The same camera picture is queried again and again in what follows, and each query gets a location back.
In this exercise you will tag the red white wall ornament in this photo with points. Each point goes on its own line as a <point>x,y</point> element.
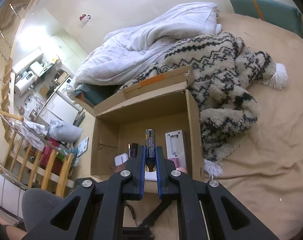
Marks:
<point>84,17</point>

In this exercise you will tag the grey stuffed bag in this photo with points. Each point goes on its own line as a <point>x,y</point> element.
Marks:
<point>66,131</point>

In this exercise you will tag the small silver cylinder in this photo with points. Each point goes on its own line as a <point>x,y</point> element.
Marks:
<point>128,150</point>

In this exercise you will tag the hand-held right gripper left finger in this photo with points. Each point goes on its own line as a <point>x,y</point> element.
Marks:
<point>142,170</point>

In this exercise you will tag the bathroom scale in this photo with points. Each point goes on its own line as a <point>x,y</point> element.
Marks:
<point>82,147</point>

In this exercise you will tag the wooden staircase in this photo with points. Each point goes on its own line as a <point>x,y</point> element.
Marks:
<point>14,17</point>

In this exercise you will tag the white cloth on rack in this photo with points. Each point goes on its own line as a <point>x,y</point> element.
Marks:
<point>35,132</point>

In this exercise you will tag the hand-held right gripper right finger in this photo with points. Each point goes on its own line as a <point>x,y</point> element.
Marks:
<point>159,170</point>

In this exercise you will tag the white wall cabinets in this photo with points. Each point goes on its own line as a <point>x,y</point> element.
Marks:
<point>26,60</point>

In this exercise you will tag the dark battery gold ends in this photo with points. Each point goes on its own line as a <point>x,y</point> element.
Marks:
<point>150,142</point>

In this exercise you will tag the white remote control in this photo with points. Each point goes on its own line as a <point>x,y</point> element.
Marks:
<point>175,142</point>

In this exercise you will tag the red bag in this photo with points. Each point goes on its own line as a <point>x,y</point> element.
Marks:
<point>51,155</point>

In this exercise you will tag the black patterned fuzzy blanket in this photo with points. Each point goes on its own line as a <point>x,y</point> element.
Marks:
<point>216,67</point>

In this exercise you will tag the teal cushion orange stripe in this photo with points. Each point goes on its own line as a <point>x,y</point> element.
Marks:
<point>274,15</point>

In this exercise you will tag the white duvet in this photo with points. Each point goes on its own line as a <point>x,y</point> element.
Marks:
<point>141,45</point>

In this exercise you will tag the teal bed base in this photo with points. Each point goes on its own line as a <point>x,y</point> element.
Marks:
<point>94,95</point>

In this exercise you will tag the yellow wooden railing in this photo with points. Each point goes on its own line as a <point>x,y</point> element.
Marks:
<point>49,172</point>

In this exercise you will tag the black cosmetic tube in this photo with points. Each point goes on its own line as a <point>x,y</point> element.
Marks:
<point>134,150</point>

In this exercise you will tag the tall white wardrobe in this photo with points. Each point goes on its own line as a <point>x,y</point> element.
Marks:
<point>64,47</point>

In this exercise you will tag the person's grey trousered leg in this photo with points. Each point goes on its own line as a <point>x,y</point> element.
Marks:
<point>39,205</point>

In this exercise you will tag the brown cardboard box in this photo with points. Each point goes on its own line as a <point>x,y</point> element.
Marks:
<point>109,140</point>

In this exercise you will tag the white kitchen base cabinet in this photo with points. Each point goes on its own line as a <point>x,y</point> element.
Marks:
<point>61,107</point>

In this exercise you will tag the white cylindrical appliance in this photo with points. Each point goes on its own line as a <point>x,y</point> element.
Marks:
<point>35,68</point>

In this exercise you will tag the white water heater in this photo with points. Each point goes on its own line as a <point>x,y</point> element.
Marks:
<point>22,86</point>

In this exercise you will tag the beige bed sheet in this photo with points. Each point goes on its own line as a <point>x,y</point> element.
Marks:
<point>266,142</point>

